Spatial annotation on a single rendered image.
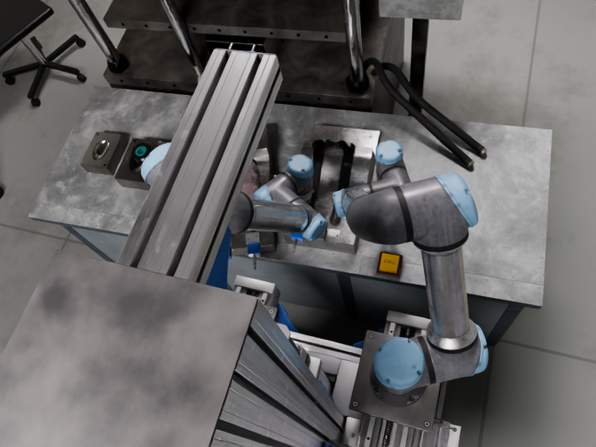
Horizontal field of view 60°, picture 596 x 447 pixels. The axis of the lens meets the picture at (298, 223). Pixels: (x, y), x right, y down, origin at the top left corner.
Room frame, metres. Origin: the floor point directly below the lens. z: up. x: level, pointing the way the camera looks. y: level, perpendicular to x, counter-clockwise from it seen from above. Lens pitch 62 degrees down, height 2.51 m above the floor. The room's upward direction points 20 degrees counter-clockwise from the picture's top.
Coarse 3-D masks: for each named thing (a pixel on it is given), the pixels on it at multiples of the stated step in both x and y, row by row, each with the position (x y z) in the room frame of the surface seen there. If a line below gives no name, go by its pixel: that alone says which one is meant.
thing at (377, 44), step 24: (360, 0) 1.93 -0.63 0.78; (360, 24) 1.78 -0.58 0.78; (384, 24) 1.73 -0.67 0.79; (120, 48) 2.18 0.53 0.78; (144, 48) 2.12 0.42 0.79; (168, 48) 2.06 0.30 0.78; (288, 48) 1.79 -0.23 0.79; (312, 48) 1.74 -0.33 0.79; (336, 48) 1.69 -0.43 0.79; (384, 48) 1.63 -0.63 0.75; (144, 72) 1.97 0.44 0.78; (168, 72) 1.91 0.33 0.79; (192, 72) 1.86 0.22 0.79; (288, 72) 1.66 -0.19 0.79; (312, 72) 1.61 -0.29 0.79; (336, 72) 1.56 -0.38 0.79; (288, 96) 1.56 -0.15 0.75; (312, 96) 1.50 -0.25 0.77; (336, 96) 1.44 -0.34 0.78; (360, 96) 1.39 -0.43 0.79
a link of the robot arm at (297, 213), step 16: (240, 192) 0.62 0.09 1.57; (240, 208) 0.58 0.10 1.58; (256, 208) 0.60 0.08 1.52; (272, 208) 0.62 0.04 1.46; (288, 208) 0.64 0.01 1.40; (304, 208) 0.67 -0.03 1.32; (240, 224) 0.56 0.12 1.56; (256, 224) 0.58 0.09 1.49; (272, 224) 0.59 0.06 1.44; (288, 224) 0.61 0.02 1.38; (304, 224) 0.63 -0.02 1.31; (320, 224) 0.63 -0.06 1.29
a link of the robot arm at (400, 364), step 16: (384, 352) 0.26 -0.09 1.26; (400, 352) 0.25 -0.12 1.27; (416, 352) 0.24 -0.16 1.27; (384, 368) 0.23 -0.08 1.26; (400, 368) 0.22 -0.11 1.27; (416, 368) 0.20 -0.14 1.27; (432, 368) 0.20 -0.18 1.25; (384, 384) 0.20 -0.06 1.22; (400, 384) 0.18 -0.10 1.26; (416, 384) 0.18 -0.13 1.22
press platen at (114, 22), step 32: (128, 0) 2.14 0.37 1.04; (192, 0) 1.99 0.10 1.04; (224, 0) 1.92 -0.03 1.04; (256, 0) 1.85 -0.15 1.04; (288, 0) 1.78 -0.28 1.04; (320, 0) 1.72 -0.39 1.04; (192, 32) 1.85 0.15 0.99; (224, 32) 1.78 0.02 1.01; (256, 32) 1.70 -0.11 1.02; (288, 32) 1.63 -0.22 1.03; (320, 32) 1.56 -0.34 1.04
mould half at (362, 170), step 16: (320, 128) 1.25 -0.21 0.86; (336, 128) 1.23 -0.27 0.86; (304, 144) 1.15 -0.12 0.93; (368, 144) 1.10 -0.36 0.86; (336, 160) 1.04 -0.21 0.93; (368, 160) 0.99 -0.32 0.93; (336, 176) 0.99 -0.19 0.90; (352, 176) 0.96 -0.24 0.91; (368, 176) 0.95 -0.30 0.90; (320, 192) 0.96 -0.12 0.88; (320, 208) 0.89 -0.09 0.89; (288, 240) 0.85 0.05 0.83; (304, 240) 0.81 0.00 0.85; (320, 240) 0.78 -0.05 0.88; (352, 240) 0.73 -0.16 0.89
